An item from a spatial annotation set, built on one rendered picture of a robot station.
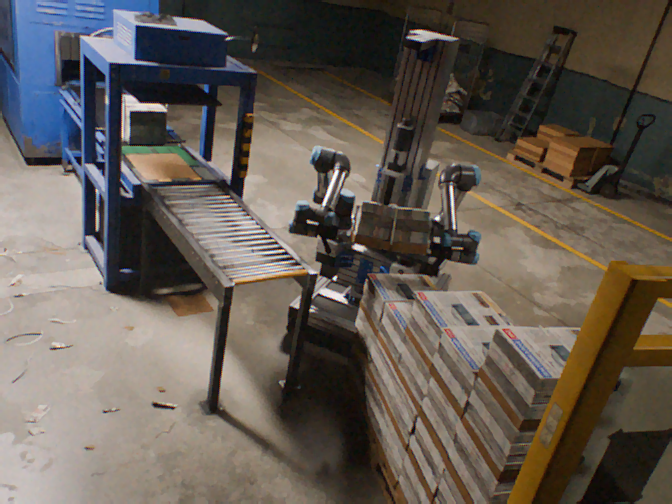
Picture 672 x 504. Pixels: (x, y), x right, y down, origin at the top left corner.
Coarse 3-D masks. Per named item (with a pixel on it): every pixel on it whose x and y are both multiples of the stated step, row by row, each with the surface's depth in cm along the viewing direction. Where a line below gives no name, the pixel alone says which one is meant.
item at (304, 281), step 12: (216, 180) 424; (228, 192) 409; (240, 204) 395; (252, 216) 381; (264, 228) 369; (276, 240) 358; (288, 252) 347; (300, 264) 337; (300, 276) 338; (312, 276) 330; (312, 288) 335
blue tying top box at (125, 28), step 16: (128, 16) 382; (128, 32) 376; (144, 32) 366; (160, 32) 371; (176, 32) 377; (192, 32) 382; (208, 32) 388; (128, 48) 378; (144, 48) 371; (160, 48) 376; (176, 48) 381; (192, 48) 386; (208, 48) 391; (224, 48) 397; (208, 64) 397; (224, 64) 402
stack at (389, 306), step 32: (384, 288) 324; (416, 288) 330; (384, 320) 313; (352, 352) 356; (384, 352) 311; (416, 352) 277; (384, 384) 310; (416, 384) 276; (352, 416) 351; (384, 416) 308; (416, 416) 274; (448, 416) 248; (384, 448) 308; (416, 448) 273; (448, 448) 247; (416, 480) 273
